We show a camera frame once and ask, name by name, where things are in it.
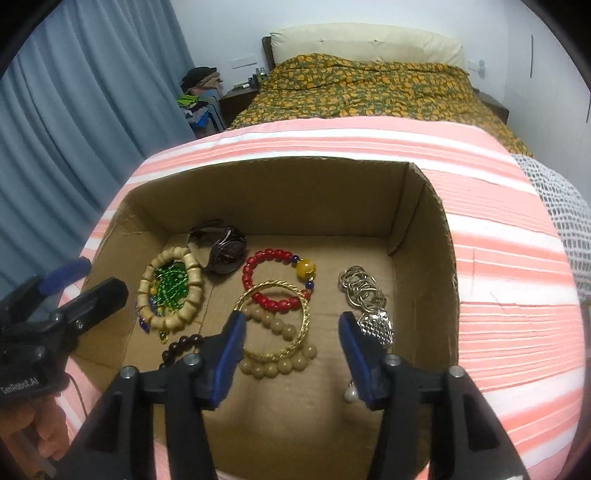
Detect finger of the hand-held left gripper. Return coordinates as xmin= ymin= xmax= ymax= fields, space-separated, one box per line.
xmin=39 ymin=257 xmax=92 ymax=297
xmin=59 ymin=276 xmax=129 ymax=345

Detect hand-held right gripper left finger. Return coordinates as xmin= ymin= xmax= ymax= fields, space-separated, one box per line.
xmin=55 ymin=310 xmax=248 ymax=480

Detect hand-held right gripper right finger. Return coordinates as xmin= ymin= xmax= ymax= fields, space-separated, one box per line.
xmin=338 ymin=311 xmax=532 ymax=480

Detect blue bead bracelet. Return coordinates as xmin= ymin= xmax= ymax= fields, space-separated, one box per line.
xmin=137 ymin=316 xmax=171 ymax=343

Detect gold bangle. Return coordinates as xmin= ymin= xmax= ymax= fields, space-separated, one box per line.
xmin=234 ymin=281 xmax=311 ymax=363

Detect silver key ring chain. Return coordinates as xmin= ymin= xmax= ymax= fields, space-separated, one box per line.
xmin=338 ymin=265 xmax=396 ymax=348

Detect green bead bracelet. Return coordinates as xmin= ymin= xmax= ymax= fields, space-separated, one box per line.
xmin=150 ymin=262 xmax=191 ymax=315

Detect red bead bracelet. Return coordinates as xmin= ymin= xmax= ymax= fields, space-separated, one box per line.
xmin=241 ymin=248 xmax=317 ymax=313

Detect cardboard box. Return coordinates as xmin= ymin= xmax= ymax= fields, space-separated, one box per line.
xmin=81 ymin=154 xmax=461 ymax=480

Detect person's left hand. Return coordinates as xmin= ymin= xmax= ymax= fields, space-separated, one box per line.
xmin=0 ymin=396 xmax=71 ymax=463

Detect dark wristwatch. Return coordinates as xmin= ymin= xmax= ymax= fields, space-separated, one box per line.
xmin=187 ymin=220 xmax=248 ymax=276

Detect grey blue curtain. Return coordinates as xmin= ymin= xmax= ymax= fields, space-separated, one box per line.
xmin=0 ymin=0 xmax=197 ymax=288

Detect pile of clothes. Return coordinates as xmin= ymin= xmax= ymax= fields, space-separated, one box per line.
xmin=175 ymin=89 xmax=227 ymax=140

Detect black hat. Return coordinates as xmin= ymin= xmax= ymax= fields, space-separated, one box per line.
xmin=180 ymin=66 xmax=223 ymax=92

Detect dark wooden nightstand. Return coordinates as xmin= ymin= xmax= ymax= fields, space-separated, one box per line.
xmin=475 ymin=90 xmax=510 ymax=125
xmin=220 ymin=85 xmax=260 ymax=130

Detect grey checkered cloth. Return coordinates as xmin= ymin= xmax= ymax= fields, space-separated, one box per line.
xmin=512 ymin=154 xmax=591 ymax=306

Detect small bottles on nightstand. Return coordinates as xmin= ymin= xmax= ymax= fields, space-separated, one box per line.
xmin=233 ymin=66 xmax=269 ymax=91

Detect yellow floral blanket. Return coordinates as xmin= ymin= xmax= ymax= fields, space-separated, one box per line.
xmin=228 ymin=52 xmax=535 ymax=158

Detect dark wooden headboard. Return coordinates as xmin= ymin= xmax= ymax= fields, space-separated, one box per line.
xmin=261 ymin=35 xmax=278 ymax=70

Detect cream pillow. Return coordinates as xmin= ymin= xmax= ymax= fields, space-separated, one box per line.
xmin=269 ymin=25 xmax=465 ymax=70

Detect dark brown bead bracelet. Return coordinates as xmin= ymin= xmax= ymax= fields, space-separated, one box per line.
xmin=159 ymin=334 xmax=205 ymax=370

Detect tan bead bracelet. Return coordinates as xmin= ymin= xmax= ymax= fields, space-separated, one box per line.
xmin=239 ymin=304 xmax=319 ymax=380

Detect thin dark cable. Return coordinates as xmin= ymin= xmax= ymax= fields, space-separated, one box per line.
xmin=68 ymin=375 xmax=89 ymax=419

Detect wooden bead bracelet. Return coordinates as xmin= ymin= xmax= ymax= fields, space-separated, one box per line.
xmin=136 ymin=246 xmax=204 ymax=331

